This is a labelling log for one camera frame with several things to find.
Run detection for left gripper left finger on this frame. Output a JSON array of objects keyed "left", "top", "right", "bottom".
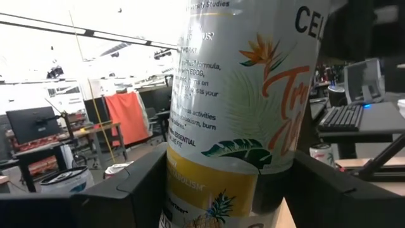
[{"left": 0, "top": 142, "right": 168, "bottom": 228}]

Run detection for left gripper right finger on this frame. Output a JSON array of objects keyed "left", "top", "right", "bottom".
[{"left": 286, "top": 150, "right": 405, "bottom": 228}]

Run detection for Celsius Peach Vibe can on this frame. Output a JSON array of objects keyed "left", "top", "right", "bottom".
[{"left": 309, "top": 142, "right": 336, "bottom": 168}]

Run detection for Celsius Arctic Vibe can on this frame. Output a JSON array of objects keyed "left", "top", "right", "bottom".
[{"left": 39, "top": 165, "right": 95, "bottom": 194}]

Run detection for Celsius Tropical Vibe can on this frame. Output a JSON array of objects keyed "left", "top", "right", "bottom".
[{"left": 158, "top": 0, "right": 332, "bottom": 228}]

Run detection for black stand leg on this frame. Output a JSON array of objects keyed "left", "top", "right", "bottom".
[{"left": 351, "top": 132, "right": 405, "bottom": 181}]

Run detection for wooden table grey legs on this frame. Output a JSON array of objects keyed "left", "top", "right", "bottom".
[{"left": 65, "top": 122, "right": 129, "bottom": 168}]

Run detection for red cloth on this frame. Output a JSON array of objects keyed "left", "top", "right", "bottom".
[{"left": 104, "top": 91, "right": 151, "bottom": 147}]

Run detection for thin hanging pole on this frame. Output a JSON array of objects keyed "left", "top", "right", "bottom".
[{"left": 68, "top": 11, "right": 116, "bottom": 164}]

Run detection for backlit computer keyboard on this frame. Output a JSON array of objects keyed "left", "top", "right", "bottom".
[{"left": 318, "top": 104, "right": 365, "bottom": 132}]

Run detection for grey desk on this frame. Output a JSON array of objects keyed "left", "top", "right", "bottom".
[{"left": 309, "top": 98, "right": 405, "bottom": 143}]

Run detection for black table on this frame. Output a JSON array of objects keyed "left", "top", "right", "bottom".
[{"left": 12, "top": 141, "right": 69, "bottom": 193}]

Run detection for black cup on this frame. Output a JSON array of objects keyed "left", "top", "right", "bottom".
[{"left": 327, "top": 84, "right": 346, "bottom": 107}]

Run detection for black computer monitor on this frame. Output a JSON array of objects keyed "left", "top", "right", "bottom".
[{"left": 6, "top": 106, "right": 63, "bottom": 145}]

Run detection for grey monitor back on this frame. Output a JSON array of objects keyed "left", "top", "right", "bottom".
[{"left": 344, "top": 58, "right": 385, "bottom": 105}]

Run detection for black hanging device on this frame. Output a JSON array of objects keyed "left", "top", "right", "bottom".
[{"left": 46, "top": 65, "right": 65, "bottom": 79}]

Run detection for ceiling light strip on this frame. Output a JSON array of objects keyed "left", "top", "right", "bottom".
[
  {"left": 0, "top": 14, "right": 87, "bottom": 35},
  {"left": 93, "top": 30, "right": 148, "bottom": 45}
]

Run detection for black ceiling beam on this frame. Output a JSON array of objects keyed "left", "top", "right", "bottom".
[{"left": 0, "top": 12, "right": 178, "bottom": 51}]

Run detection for black aluminium table frame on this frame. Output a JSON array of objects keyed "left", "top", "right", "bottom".
[{"left": 340, "top": 166, "right": 405, "bottom": 183}]

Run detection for black ceiling camera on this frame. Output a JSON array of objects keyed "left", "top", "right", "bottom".
[{"left": 154, "top": 48, "right": 173, "bottom": 60}]

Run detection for silver ceiling duct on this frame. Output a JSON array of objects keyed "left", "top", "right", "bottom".
[{"left": 99, "top": 42, "right": 132, "bottom": 58}]

